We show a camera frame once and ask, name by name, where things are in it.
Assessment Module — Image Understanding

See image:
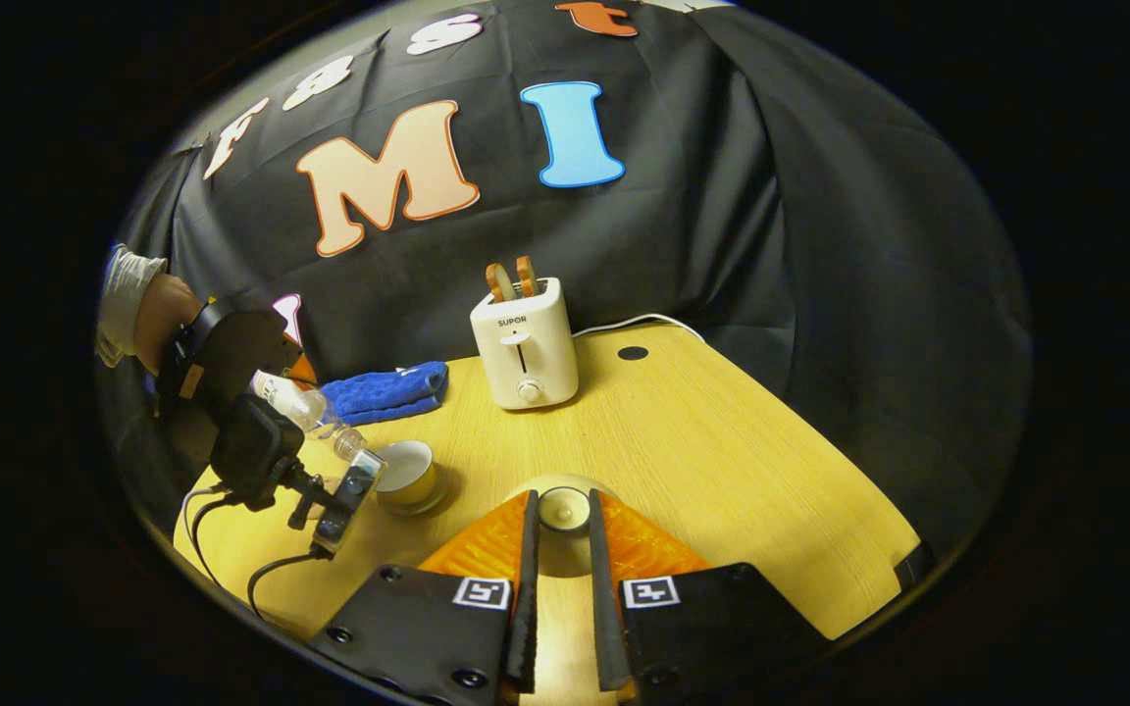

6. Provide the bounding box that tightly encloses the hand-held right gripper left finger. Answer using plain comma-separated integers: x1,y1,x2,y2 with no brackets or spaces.
307,489,539,706

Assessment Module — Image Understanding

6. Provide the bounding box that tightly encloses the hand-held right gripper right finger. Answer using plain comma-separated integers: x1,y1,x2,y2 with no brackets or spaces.
586,489,827,706

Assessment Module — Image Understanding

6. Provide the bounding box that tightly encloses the clear plastic water bottle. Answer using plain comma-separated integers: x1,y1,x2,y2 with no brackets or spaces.
251,370,371,461

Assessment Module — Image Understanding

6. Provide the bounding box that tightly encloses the cream teacup lid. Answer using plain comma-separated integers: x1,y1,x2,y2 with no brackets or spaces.
516,475,616,580

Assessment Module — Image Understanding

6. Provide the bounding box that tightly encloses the cream teacup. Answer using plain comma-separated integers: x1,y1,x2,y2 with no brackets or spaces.
375,439,440,509

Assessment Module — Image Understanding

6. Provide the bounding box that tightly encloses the folded blue towel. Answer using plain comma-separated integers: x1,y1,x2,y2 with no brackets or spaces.
320,361,451,428

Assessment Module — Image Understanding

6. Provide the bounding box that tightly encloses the white toaster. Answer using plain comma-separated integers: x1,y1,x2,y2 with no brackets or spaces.
470,277,581,412

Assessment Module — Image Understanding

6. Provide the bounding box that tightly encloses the black backdrop cloth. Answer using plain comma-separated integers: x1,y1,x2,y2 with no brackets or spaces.
99,0,1033,550

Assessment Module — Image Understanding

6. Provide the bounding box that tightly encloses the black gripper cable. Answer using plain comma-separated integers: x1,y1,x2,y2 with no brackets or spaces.
180,483,238,590
246,548,324,622

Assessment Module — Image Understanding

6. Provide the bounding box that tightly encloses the white toaster power cable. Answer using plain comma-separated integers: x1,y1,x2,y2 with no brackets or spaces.
570,313,709,343

